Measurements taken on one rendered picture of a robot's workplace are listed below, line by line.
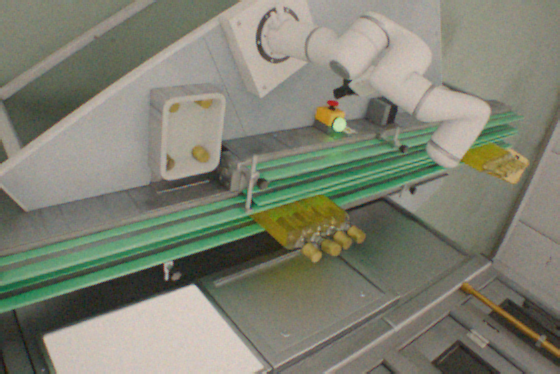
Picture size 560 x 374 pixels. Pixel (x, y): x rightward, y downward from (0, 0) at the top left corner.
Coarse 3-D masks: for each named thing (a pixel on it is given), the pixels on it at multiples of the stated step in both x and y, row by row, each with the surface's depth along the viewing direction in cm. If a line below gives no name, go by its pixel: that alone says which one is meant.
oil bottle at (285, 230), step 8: (272, 208) 129; (256, 216) 130; (264, 216) 127; (272, 216) 125; (280, 216) 125; (288, 216) 126; (264, 224) 128; (272, 224) 125; (280, 224) 122; (288, 224) 123; (296, 224) 123; (272, 232) 125; (280, 232) 122; (288, 232) 120; (296, 232) 120; (304, 232) 122; (280, 240) 123; (288, 240) 120; (296, 240) 120; (288, 248) 121; (296, 248) 122
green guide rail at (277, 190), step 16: (496, 128) 222; (512, 128) 228; (368, 160) 159; (384, 160) 162; (400, 160) 163; (304, 176) 140; (320, 176) 143; (336, 176) 144; (352, 176) 146; (256, 192) 128; (272, 192) 129; (288, 192) 130; (304, 192) 133
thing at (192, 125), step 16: (192, 96) 108; (208, 96) 110; (176, 112) 115; (192, 112) 118; (208, 112) 120; (224, 112) 116; (176, 128) 118; (192, 128) 121; (208, 128) 121; (176, 144) 120; (192, 144) 123; (208, 144) 123; (176, 160) 122; (192, 160) 124; (208, 160) 124; (176, 176) 116
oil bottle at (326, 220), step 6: (306, 198) 136; (300, 204) 133; (306, 204) 133; (312, 204) 133; (306, 210) 131; (312, 210) 131; (318, 210) 131; (324, 210) 132; (318, 216) 128; (324, 216) 129; (330, 216) 129; (324, 222) 127; (330, 222) 127; (324, 228) 127; (324, 234) 127
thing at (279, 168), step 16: (512, 112) 228; (432, 128) 179; (352, 144) 149; (368, 144) 152; (384, 144) 155; (416, 144) 162; (288, 160) 131; (304, 160) 134; (320, 160) 135; (336, 160) 137; (352, 160) 141; (272, 176) 121
